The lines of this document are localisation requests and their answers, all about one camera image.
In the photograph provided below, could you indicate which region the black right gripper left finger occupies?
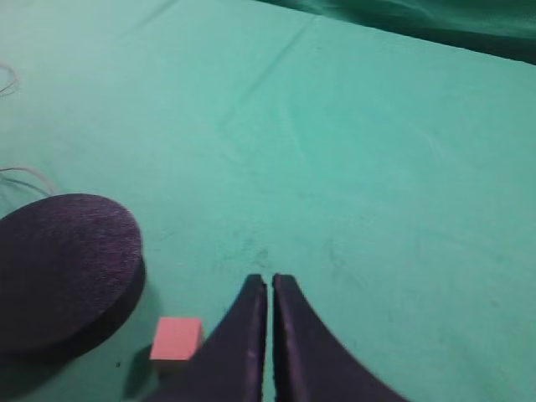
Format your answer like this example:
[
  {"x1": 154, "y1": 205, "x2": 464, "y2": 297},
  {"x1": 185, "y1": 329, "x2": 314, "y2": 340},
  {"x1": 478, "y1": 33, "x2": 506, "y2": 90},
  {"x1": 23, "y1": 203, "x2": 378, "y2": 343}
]
[{"x1": 145, "y1": 274, "x2": 268, "y2": 402}]

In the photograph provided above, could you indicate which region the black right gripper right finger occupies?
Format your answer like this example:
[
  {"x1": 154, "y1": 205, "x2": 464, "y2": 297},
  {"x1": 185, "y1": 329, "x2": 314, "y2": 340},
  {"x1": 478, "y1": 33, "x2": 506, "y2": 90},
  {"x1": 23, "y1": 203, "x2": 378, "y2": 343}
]
[{"x1": 272, "y1": 274, "x2": 405, "y2": 402}]

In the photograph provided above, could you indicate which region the pink cube block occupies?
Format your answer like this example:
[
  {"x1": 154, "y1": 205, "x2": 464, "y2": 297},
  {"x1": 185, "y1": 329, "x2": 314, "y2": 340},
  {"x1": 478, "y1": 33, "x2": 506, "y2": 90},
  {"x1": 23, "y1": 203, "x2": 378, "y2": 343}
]
[{"x1": 150, "y1": 317, "x2": 204, "y2": 374}]

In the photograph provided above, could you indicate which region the black round turntable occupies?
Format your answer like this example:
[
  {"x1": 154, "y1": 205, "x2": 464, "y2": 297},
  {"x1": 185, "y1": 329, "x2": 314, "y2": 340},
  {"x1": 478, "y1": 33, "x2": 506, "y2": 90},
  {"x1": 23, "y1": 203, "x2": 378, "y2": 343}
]
[{"x1": 1, "y1": 193, "x2": 146, "y2": 360}]

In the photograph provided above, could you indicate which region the green table cloth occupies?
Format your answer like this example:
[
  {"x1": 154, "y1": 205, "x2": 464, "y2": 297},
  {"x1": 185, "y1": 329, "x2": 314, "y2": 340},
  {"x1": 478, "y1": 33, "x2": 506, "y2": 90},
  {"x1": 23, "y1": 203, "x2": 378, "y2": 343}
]
[{"x1": 1, "y1": 1, "x2": 535, "y2": 401}]

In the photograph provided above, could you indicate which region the green backdrop cloth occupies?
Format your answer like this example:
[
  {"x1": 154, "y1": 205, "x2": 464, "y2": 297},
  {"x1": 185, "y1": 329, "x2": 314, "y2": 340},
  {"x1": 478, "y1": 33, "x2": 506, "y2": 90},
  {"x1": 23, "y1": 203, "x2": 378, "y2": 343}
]
[{"x1": 267, "y1": 0, "x2": 535, "y2": 64}]

